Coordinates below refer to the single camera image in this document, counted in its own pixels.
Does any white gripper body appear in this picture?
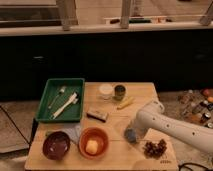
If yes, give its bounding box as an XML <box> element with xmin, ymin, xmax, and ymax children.
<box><xmin>129</xmin><ymin>119</ymin><xmax>148</xmax><ymax>138</ymax></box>

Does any blue sponge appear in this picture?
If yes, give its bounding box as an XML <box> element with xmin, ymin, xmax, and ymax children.
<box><xmin>124</xmin><ymin>129</ymin><xmax>137</xmax><ymax>143</ymax></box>

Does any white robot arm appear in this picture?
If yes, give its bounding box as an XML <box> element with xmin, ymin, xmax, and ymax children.
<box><xmin>130</xmin><ymin>100</ymin><xmax>213</xmax><ymax>155</ymax></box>

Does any orange bowl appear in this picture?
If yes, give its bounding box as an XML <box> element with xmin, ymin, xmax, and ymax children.
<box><xmin>79</xmin><ymin>127</ymin><xmax>109</xmax><ymax>159</ymax></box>

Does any purple bowl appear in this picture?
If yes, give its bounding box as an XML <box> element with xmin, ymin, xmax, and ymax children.
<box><xmin>42</xmin><ymin>131</ymin><xmax>70</xmax><ymax>161</ymax></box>

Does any yellow banana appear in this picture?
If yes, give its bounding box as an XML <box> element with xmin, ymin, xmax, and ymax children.
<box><xmin>117</xmin><ymin>97</ymin><xmax>134</xmax><ymax>110</ymax></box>

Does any bunch of dark grapes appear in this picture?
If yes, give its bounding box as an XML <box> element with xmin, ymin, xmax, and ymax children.
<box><xmin>144</xmin><ymin>139</ymin><xmax>167</xmax><ymax>158</ymax></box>

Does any dark green cup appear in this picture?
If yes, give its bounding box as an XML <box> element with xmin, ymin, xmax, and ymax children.
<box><xmin>114</xmin><ymin>85</ymin><xmax>126</xmax><ymax>101</ymax></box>

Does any brown rectangular block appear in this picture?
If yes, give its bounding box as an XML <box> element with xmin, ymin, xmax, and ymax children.
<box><xmin>86</xmin><ymin>108</ymin><xmax>108</xmax><ymax>122</ymax></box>

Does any white cup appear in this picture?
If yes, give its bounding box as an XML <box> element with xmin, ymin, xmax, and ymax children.
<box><xmin>99</xmin><ymin>83</ymin><xmax>113</xmax><ymax>100</ymax></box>

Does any wooden table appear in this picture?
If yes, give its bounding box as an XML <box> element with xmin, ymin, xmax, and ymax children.
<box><xmin>25</xmin><ymin>82</ymin><xmax>178</xmax><ymax>171</ymax></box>

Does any yellow lemon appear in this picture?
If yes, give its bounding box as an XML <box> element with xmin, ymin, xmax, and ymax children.
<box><xmin>86</xmin><ymin>140</ymin><xmax>98</xmax><ymax>155</ymax></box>

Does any spice bottle with dark cap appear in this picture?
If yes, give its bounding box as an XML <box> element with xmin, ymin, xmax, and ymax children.
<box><xmin>200</xmin><ymin>112</ymin><xmax>211</xmax><ymax>123</ymax></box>

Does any grey cloth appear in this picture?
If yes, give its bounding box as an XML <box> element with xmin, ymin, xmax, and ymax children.
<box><xmin>62</xmin><ymin>123</ymin><xmax>82</xmax><ymax>144</ymax></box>

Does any green plastic tray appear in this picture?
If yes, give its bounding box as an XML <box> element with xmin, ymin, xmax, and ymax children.
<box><xmin>35</xmin><ymin>78</ymin><xmax>85</xmax><ymax>123</ymax></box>

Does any metal spoon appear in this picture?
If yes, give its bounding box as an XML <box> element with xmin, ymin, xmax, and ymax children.
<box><xmin>48</xmin><ymin>86</ymin><xmax>66</xmax><ymax>109</ymax></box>

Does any black cable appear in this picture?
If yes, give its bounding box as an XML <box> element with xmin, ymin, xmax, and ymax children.
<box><xmin>178</xmin><ymin>162</ymin><xmax>211</xmax><ymax>171</ymax></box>

